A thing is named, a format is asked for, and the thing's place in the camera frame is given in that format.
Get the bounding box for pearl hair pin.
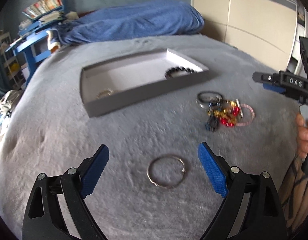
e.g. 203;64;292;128
236;99;243;118

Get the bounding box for dark red gold-charm bracelet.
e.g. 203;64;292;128
207;99;237;120

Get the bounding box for pink string bracelet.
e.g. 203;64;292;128
235;103;256;127

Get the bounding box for black hair tie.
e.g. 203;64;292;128
197;90;224;104

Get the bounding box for blue beaded bracelet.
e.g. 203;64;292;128
205;115;221;132

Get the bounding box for black bead bracelet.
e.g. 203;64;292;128
164;65;197;80

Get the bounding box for silver metal bangle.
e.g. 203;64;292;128
146;154;187;189

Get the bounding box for right hand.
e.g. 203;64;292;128
296;113;308;159

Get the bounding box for beige wardrobe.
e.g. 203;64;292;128
191;0;307;72

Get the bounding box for grey bed cover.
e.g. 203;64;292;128
0;35;298;239

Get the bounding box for white bag on floor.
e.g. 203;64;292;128
0;90;23;116

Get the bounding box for blue blanket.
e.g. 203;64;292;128
47;0;204;48

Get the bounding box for grey cardboard tray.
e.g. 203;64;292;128
79;48;209;118

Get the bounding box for white shelf rack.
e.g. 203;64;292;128
0;30;25;90

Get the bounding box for blue desk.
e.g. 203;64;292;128
5;1;66;85

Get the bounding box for row of books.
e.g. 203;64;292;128
22;0;65;21

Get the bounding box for silver key ring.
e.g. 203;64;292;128
197;97;215;110

